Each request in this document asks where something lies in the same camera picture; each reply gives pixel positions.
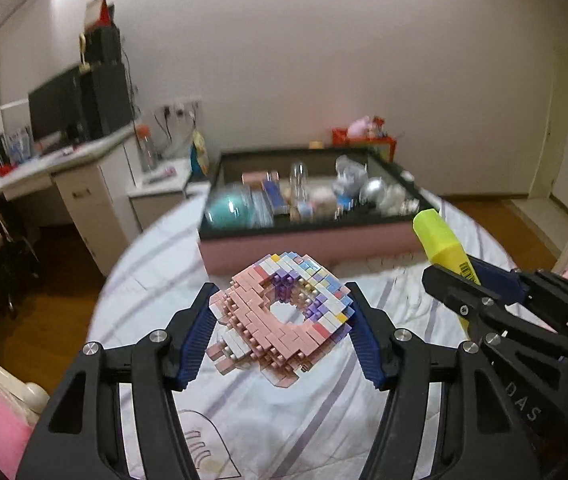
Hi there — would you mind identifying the white door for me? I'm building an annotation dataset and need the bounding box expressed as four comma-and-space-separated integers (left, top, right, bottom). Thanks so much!
536, 45, 568, 221

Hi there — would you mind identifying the pink block donut toy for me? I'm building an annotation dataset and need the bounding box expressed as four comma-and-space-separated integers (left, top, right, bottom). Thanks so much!
205, 251, 355, 388

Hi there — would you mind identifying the black computer monitor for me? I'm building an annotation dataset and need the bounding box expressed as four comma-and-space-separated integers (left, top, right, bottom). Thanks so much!
27, 67, 85, 143

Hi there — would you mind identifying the silver ball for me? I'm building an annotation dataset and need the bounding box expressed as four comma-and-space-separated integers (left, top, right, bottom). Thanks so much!
359, 177, 389, 207

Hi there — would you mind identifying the yellow highlighter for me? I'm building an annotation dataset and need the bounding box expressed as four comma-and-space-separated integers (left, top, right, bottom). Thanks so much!
412, 208, 484, 331

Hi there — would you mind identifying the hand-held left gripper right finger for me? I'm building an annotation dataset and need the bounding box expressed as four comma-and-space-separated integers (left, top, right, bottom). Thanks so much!
345, 281, 534, 480

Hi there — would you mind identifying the orange-capped bottle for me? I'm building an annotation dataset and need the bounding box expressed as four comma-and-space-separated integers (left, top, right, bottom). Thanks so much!
137, 125, 159, 172

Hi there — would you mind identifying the red desk calendar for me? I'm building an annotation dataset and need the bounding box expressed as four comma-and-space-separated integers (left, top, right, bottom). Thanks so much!
85, 0, 115, 31

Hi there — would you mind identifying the black speaker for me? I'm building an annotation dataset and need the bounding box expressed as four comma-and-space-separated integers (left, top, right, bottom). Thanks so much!
85, 25, 122, 66

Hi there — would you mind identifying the clear plastic jar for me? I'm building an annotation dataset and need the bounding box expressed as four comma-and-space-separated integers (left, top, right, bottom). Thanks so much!
289, 160, 315, 221

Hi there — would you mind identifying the teal ball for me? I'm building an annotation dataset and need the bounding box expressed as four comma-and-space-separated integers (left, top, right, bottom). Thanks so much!
205, 183, 255, 228

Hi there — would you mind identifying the rose gold metal bottle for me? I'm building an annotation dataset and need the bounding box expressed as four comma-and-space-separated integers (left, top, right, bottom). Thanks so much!
241, 170, 279, 185

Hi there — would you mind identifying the pink storage box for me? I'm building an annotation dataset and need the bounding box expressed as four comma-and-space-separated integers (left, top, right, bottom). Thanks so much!
198, 146, 440, 276

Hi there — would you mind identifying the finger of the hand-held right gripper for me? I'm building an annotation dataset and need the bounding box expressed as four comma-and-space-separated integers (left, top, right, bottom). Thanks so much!
466, 255, 568, 333
422, 263, 568, 361

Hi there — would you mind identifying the black power cable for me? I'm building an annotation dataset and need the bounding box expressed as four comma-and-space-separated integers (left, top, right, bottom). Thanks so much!
151, 107, 199, 158

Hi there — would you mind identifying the blue white box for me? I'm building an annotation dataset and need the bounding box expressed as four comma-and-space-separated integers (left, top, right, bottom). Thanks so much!
6, 127, 33, 163

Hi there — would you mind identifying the white wall outlet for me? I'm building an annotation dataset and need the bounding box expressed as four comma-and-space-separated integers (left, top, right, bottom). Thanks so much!
161, 100, 202, 117

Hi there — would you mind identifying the striped white tablecloth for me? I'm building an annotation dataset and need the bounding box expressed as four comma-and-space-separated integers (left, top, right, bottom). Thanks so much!
86, 190, 559, 480

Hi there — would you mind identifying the yellow snack bag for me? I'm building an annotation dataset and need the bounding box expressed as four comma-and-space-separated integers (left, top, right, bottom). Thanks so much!
190, 130, 211, 177

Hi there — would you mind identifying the white side table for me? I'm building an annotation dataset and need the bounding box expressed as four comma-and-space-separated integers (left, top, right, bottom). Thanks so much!
126, 157, 209, 233

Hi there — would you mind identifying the white desk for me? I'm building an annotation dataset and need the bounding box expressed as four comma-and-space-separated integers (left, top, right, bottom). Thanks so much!
0, 125, 137, 276

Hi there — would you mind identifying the red toy box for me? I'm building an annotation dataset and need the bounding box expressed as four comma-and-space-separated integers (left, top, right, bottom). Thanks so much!
333, 127, 399, 163

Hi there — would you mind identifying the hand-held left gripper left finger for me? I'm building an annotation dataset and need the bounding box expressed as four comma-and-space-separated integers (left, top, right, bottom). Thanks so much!
16, 282, 221, 480

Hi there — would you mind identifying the black computer tower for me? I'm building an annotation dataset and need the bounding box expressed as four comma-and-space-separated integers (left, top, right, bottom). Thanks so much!
80, 62, 135, 138

